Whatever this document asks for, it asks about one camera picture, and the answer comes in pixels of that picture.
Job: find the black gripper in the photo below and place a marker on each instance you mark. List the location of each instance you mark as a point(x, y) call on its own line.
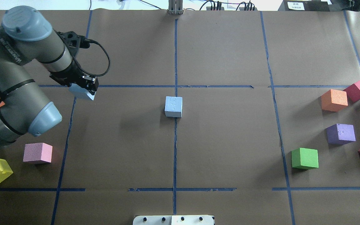
point(68, 77)

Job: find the blue block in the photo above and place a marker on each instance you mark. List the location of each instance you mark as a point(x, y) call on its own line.
point(173, 106)
point(81, 93)

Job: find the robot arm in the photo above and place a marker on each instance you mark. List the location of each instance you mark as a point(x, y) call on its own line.
point(25, 35)

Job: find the pink foam block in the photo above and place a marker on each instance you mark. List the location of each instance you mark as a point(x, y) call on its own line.
point(37, 153)

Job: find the black power adapter box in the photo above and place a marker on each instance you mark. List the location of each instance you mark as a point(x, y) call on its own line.
point(304, 5)

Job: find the green foam block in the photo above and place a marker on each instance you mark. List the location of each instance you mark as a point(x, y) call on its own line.
point(304, 158)

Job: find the far orange foam block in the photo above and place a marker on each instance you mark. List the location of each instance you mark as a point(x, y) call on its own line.
point(334, 100)

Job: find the far purple foam block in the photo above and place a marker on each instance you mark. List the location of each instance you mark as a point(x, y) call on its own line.
point(340, 134)

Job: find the red foam block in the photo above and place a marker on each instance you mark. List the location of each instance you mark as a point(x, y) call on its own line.
point(353, 91)

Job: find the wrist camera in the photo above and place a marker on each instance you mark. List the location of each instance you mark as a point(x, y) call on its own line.
point(71, 39)

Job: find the aluminium frame post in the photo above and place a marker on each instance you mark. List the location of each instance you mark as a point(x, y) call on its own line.
point(175, 7)

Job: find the white camera mast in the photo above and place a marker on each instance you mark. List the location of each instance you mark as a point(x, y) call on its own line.
point(174, 220)

